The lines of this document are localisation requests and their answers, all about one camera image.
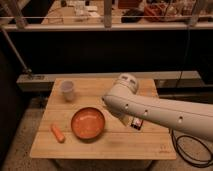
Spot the orange ceramic bowl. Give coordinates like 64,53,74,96
71,107,105,140

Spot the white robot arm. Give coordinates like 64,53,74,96
102,73,213,142

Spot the translucent plastic cup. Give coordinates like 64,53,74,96
60,80,74,101

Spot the black snack packet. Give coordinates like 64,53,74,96
131,117,143,130

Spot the wooden table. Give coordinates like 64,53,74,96
29,77,177,161

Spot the orange carrot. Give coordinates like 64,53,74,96
51,124,65,143

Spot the grey metal diagonal pole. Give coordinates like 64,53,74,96
1,26,32,78

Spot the black cable on floor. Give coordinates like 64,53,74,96
170,129,213,168

